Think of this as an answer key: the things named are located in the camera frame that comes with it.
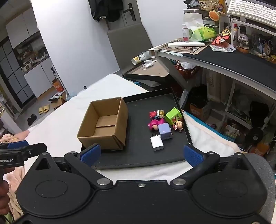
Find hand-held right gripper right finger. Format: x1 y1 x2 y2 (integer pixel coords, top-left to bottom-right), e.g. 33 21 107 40
170 144 250 187

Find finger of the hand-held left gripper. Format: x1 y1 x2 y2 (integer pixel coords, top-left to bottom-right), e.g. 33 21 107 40
0 140 29 150
13 142 47 162

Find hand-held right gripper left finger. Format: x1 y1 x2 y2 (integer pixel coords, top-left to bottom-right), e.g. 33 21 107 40
32 144 114 188

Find brown cardboard box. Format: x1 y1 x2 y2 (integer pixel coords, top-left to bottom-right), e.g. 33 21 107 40
77 97 129 151

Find small doll figurine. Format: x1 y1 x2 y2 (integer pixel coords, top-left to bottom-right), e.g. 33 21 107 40
172 120 184 132

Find lavender cube charger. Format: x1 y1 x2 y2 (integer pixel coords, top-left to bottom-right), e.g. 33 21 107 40
158 123 173 140

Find white charger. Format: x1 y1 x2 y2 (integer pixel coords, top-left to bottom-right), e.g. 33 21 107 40
150 134 164 151

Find green toy box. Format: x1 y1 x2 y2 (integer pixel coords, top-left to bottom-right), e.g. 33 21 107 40
165 107 183 125

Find black tray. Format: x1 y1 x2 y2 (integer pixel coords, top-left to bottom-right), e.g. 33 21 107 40
81 87 193 170

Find magenta figurine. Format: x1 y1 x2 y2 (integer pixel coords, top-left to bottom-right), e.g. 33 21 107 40
147 118 165 131

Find person's left hand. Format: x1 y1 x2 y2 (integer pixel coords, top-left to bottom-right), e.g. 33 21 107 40
0 167 14 218

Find pink cloth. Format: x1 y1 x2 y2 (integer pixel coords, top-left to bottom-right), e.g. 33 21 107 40
0 133 29 222

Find black shoes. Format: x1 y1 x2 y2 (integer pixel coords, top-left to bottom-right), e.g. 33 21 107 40
27 114 38 126

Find orange printed carton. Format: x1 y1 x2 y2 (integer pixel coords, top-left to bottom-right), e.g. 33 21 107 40
189 103 211 122

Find black bag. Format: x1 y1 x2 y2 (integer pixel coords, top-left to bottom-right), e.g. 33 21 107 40
188 85 209 108

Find black fan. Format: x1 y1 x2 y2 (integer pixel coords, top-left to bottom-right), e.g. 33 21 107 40
244 127 265 149

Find orange box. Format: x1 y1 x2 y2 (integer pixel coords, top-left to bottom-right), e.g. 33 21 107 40
52 78 65 92

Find red basket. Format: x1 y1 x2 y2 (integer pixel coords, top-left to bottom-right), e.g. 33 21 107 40
174 60 199 78

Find white face mask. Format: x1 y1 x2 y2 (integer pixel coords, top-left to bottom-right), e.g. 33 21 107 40
142 60 157 69

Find patterned mat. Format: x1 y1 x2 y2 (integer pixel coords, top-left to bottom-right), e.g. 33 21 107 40
154 40 213 55

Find white remote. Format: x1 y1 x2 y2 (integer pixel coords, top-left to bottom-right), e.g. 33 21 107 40
167 42 205 47

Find grey chair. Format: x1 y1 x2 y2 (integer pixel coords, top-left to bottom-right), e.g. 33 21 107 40
107 23 171 91

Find red packet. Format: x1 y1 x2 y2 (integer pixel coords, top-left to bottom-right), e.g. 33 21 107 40
212 28 233 46

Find pill bottle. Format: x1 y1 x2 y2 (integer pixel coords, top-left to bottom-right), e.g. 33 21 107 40
182 24 193 42

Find green tissue pack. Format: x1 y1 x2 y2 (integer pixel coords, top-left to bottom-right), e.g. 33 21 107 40
189 25 216 42

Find raccoon figurine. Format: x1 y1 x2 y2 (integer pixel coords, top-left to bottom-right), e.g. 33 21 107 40
237 33 251 53

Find plush toy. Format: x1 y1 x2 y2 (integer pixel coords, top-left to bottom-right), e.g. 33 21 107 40
251 36 276 59

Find orange round toy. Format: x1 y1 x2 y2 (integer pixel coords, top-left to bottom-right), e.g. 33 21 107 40
208 10 220 21

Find black hanging clothes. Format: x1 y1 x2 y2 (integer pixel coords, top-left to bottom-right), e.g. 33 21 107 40
88 0 120 22

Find wicker basket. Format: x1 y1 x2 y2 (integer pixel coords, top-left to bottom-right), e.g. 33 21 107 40
198 0 220 11

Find white keyboard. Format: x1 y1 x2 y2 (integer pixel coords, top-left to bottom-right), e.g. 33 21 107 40
227 0 276 25

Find black door handle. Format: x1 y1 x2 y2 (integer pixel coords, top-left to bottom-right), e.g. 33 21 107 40
123 3 136 21

